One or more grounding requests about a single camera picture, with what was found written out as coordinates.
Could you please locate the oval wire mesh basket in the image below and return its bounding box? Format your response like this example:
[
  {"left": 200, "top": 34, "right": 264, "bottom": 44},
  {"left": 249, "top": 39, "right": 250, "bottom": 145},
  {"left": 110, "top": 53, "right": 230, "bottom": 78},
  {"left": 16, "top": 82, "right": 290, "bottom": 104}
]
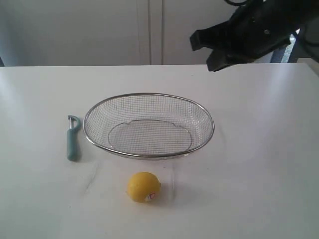
[{"left": 83, "top": 93, "right": 215, "bottom": 160}]

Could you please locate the teal handled peeler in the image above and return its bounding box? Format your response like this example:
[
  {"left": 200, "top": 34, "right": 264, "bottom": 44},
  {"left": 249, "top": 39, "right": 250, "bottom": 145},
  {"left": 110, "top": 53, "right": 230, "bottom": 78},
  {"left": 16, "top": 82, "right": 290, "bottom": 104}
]
[{"left": 67, "top": 115, "right": 81, "bottom": 162}]

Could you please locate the yellow lemon with sticker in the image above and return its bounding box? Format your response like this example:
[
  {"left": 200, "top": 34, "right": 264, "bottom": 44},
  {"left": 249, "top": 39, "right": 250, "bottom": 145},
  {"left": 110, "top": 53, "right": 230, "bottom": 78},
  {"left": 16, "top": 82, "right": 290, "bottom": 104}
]
[{"left": 127, "top": 172, "right": 161, "bottom": 203}]

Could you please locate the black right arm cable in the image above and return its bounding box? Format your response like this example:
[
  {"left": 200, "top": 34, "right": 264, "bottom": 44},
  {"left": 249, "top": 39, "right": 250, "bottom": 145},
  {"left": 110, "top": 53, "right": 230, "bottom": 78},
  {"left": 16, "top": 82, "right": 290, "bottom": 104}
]
[{"left": 223, "top": 0, "right": 319, "bottom": 53}]

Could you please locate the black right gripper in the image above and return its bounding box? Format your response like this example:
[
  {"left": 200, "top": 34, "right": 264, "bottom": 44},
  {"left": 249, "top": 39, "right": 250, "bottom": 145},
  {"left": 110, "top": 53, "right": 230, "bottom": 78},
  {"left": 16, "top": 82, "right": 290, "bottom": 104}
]
[{"left": 190, "top": 0, "right": 304, "bottom": 72}]

